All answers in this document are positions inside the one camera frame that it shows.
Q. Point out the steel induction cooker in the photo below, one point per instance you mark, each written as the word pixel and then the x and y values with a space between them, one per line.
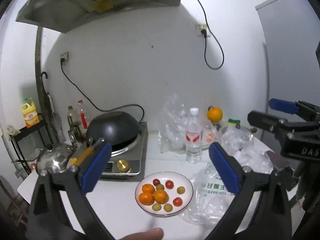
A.
pixel 134 154

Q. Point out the clear water bottle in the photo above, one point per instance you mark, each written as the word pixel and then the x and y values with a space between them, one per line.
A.
pixel 193 137

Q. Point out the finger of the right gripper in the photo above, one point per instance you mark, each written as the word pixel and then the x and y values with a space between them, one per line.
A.
pixel 266 122
pixel 288 107

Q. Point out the yellow-green longan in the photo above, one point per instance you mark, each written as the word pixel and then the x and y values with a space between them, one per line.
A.
pixel 156 207
pixel 160 187
pixel 168 208
pixel 180 190

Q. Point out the crumpled clear plastic bag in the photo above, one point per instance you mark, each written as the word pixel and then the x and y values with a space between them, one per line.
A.
pixel 239 143

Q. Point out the black wire rack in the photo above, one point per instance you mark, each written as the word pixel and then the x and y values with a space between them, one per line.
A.
pixel 29 143

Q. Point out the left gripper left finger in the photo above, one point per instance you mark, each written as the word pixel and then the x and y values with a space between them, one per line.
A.
pixel 93 166

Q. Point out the oil bottle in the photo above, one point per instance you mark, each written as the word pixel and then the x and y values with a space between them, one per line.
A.
pixel 73 120

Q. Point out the glass pot lid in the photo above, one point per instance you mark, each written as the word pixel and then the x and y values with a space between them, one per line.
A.
pixel 54 158

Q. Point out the black wok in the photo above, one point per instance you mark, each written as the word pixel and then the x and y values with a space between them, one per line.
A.
pixel 117 128

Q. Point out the white round plate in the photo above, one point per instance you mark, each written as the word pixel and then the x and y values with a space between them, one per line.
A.
pixel 179 180

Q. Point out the person's hand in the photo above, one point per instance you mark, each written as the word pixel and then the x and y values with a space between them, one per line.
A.
pixel 154 234

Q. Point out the printed plastic bag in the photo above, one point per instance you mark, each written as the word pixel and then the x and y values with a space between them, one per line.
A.
pixel 210 200

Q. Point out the clear plastic bag back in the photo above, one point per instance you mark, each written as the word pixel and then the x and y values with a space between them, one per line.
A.
pixel 172 120

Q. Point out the yellow detergent bottle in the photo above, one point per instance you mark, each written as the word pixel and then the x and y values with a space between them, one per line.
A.
pixel 29 113

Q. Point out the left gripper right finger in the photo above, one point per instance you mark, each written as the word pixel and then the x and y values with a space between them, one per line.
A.
pixel 227 167

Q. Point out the wall socket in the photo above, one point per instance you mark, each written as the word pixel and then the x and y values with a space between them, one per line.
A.
pixel 64 57

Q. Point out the red label sauce bottle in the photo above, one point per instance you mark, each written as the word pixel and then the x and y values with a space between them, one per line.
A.
pixel 84 115

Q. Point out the red cherry tomato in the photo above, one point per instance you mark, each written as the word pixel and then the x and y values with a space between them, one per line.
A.
pixel 169 184
pixel 156 182
pixel 177 202

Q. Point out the orange fruit with stem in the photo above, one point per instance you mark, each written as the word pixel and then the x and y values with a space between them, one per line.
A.
pixel 214 114

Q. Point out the orange mandarin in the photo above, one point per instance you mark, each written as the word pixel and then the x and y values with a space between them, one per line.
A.
pixel 146 198
pixel 148 188
pixel 161 197

